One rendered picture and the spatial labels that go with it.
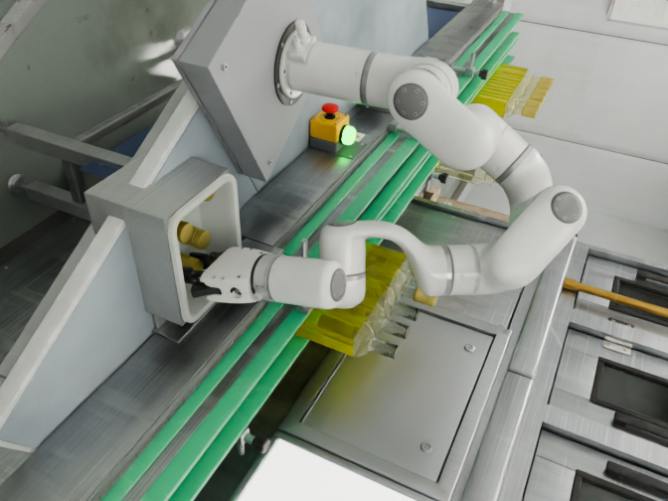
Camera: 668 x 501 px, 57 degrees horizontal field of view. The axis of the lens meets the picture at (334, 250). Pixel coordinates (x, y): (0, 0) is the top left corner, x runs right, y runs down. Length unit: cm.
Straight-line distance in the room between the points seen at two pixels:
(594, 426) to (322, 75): 86
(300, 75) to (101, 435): 69
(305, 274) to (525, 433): 60
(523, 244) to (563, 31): 614
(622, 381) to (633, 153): 604
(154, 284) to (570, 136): 666
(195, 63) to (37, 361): 49
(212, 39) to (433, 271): 50
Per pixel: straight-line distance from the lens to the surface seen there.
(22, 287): 168
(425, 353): 136
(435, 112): 101
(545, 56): 716
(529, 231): 99
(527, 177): 109
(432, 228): 178
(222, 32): 101
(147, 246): 100
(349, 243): 96
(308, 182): 135
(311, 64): 115
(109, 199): 101
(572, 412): 140
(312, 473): 116
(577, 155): 752
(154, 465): 101
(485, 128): 101
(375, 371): 132
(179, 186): 101
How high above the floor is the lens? 137
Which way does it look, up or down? 19 degrees down
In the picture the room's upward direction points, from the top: 108 degrees clockwise
